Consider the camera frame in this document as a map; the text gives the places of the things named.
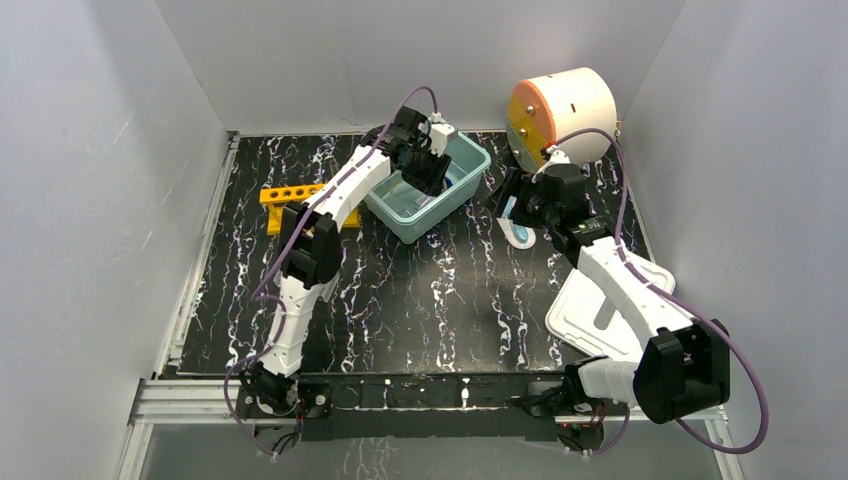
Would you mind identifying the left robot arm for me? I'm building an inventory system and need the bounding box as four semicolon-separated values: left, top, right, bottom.
240;107;458;416

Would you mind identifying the teal plastic bin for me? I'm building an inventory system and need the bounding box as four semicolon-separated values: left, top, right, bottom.
364;132;491;244

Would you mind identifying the white plastic bin lid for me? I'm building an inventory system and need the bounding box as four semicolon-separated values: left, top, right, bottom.
546;270;643;363

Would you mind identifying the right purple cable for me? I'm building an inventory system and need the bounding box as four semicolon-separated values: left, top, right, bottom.
543;127;771;456

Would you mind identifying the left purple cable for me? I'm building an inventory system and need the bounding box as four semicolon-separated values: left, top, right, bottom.
223;86;440;458

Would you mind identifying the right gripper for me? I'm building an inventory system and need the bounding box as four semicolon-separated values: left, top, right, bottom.
481;167;559;230

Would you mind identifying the yellow test tube rack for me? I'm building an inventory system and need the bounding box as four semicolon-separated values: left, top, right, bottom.
259;184;324;236

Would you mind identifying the white cylindrical drawer cabinet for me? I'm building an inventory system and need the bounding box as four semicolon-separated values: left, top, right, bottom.
506;67;619;172

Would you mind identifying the purple cable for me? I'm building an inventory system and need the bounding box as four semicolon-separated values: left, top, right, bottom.
543;127;771;456
223;86;440;458

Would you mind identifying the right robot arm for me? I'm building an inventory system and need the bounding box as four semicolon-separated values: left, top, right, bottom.
490;164;730;424

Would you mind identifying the blue tool in blister pack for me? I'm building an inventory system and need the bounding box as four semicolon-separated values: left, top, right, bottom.
497;196;536;250

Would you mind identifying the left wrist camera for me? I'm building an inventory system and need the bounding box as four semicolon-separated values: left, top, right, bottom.
428;112;458;157

